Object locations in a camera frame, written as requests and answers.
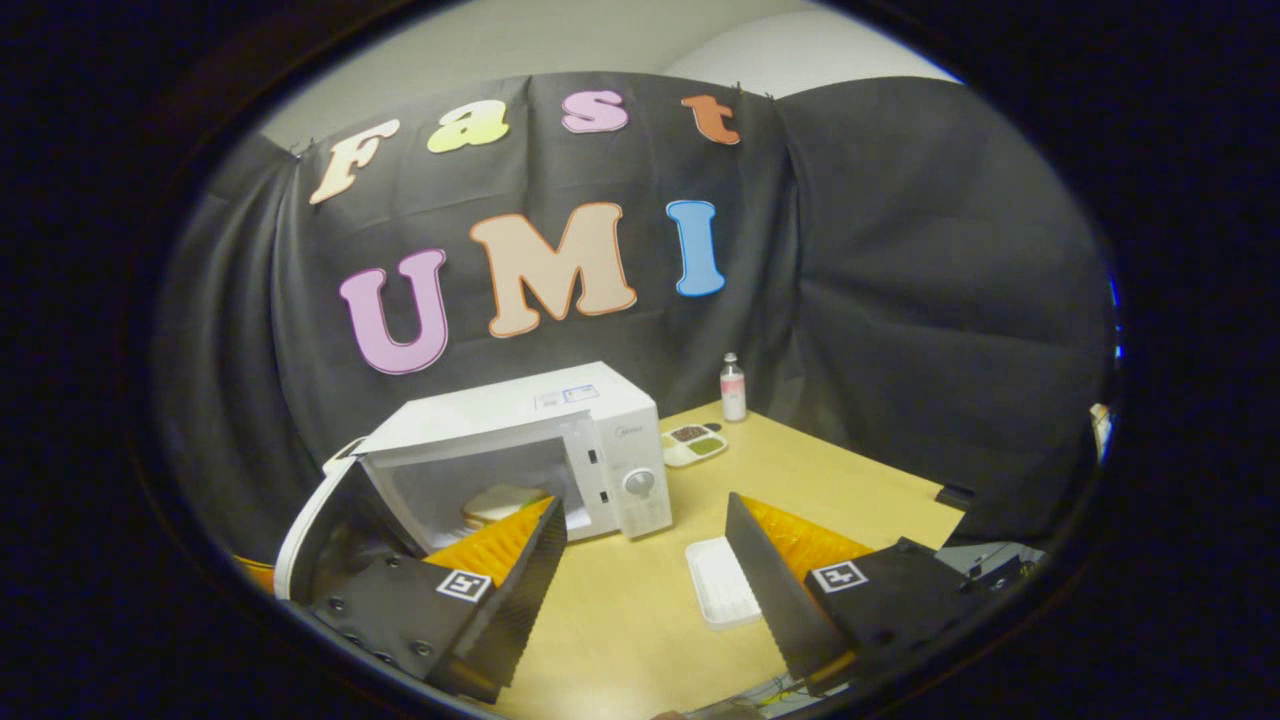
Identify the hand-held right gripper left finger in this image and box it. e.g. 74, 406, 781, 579
310, 497, 568, 704

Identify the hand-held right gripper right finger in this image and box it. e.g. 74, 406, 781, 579
725, 492, 1021, 691

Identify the lettuce bread sandwich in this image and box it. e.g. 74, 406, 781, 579
462, 485, 551, 531

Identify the white microwave oven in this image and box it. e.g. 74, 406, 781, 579
273, 361, 674, 603

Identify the white rectangular tray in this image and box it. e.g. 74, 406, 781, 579
686, 537, 763, 629

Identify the white divided seasoning dish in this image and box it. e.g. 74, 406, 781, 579
661, 423, 729, 469

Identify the small clear bottle pink label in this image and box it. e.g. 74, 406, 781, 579
720, 352, 748, 423

